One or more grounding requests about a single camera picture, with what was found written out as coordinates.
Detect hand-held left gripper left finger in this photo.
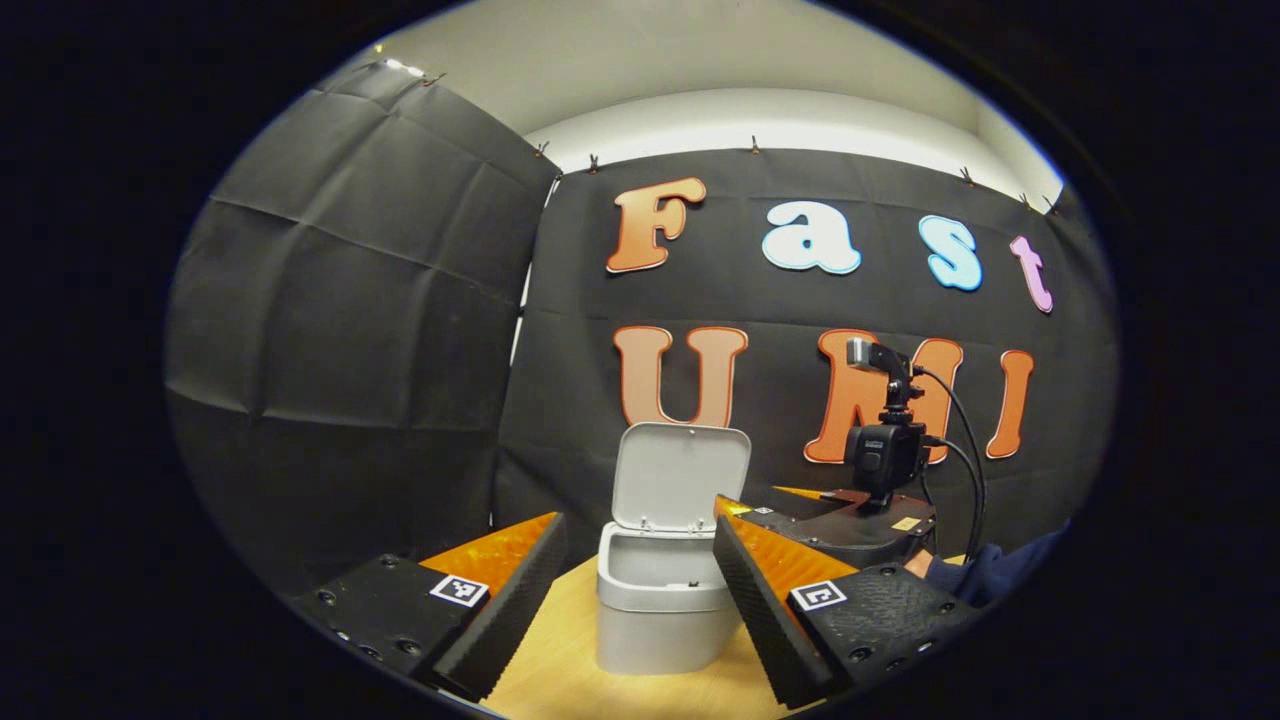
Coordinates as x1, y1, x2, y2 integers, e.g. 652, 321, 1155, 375
296, 512, 569, 704

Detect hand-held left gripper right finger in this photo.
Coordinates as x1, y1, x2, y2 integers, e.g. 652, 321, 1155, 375
712, 514, 982, 712

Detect white desktop garbage bin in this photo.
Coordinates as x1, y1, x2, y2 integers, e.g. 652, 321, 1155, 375
596, 421, 753, 677

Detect wooden desktop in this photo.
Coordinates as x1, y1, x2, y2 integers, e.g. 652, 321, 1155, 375
480, 553, 969, 720

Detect black backdrop cloth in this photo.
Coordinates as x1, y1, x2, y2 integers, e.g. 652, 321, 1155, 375
165, 60, 1119, 601

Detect right hand-held gripper cable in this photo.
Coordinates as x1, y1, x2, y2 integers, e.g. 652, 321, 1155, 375
912, 366, 989, 561
922, 436, 983, 559

